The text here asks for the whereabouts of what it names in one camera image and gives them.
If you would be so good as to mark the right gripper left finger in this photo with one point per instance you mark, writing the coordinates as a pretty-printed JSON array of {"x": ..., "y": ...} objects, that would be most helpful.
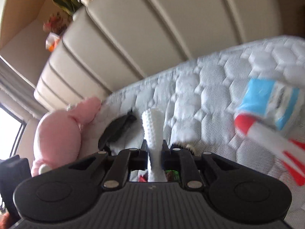
[{"x": 112, "y": 172}]

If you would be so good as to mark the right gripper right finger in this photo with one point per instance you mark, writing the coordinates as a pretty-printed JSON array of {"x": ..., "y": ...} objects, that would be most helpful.
[{"x": 195, "y": 172}]

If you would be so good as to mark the colourful crocheted doll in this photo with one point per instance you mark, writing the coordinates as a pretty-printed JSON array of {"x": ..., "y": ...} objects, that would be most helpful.
[{"x": 171, "y": 175}]

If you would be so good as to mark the white embossed cleaning wipe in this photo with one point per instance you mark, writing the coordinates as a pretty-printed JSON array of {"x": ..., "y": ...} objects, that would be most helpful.
[{"x": 153, "y": 121}]

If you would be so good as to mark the red white toy rocket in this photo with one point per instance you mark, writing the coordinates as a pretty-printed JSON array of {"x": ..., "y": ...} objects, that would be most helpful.
[{"x": 290, "y": 152}]

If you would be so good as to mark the pink plush toy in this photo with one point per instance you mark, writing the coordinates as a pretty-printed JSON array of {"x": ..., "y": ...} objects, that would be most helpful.
[{"x": 58, "y": 136}]

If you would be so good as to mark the white quilted mattress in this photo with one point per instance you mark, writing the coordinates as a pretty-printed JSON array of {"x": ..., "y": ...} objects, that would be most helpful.
[{"x": 199, "y": 99}]

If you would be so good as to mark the blue white wipes package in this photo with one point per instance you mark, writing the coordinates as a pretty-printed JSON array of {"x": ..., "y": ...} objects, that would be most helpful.
[{"x": 275, "y": 103}]

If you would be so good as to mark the beige padded headboard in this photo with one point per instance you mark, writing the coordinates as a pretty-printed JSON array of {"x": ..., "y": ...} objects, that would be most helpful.
[{"x": 114, "y": 43}]

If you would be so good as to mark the orange tissue box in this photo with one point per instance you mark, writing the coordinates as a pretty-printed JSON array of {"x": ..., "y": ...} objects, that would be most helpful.
[{"x": 52, "y": 41}]

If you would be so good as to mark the pink flower bouquet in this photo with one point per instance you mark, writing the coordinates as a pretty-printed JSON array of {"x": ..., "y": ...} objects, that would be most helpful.
[{"x": 55, "y": 24}]

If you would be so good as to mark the green potted plant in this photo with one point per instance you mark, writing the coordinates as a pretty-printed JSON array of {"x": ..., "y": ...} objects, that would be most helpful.
[{"x": 70, "y": 7}]

